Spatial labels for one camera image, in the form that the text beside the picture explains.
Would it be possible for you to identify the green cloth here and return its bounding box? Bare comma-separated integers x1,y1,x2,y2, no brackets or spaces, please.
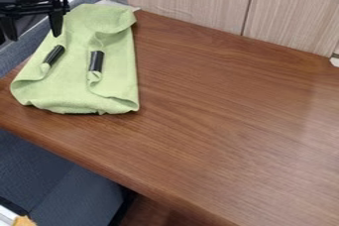
9,3,141,116

